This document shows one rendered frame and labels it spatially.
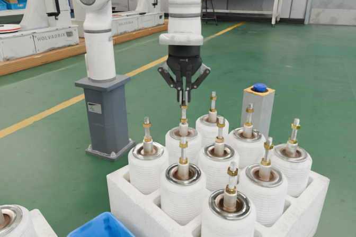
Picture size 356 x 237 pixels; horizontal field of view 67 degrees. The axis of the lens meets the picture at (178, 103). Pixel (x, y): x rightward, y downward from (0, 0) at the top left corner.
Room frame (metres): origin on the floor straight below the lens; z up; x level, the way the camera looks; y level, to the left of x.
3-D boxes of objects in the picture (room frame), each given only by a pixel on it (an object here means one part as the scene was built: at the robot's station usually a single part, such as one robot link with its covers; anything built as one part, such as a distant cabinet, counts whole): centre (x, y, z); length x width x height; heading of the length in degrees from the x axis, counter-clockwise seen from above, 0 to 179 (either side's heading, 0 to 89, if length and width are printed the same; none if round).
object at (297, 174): (0.54, -0.26, 0.16); 0.10 x 0.10 x 0.18
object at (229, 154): (0.54, -0.10, 0.25); 0.08 x 0.08 x 0.01
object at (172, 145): (0.63, -0.01, 0.16); 0.10 x 0.10 x 0.18
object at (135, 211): (0.54, -0.10, 0.09); 0.39 x 0.39 x 0.18; 44
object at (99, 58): (0.95, 0.27, 0.39); 0.09 x 0.09 x 0.17; 64
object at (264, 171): (0.46, -0.18, 0.26); 0.02 x 0.02 x 0.03
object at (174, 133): (0.63, -0.01, 0.25); 0.08 x 0.08 x 0.01
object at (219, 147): (0.54, -0.10, 0.26); 0.02 x 0.02 x 0.03
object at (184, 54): (0.63, -0.01, 0.46); 0.08 x 0.08 x 0.09
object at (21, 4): (5.24, 3.03, 0.36); 0.50 x 0.38 x 0.21; 66
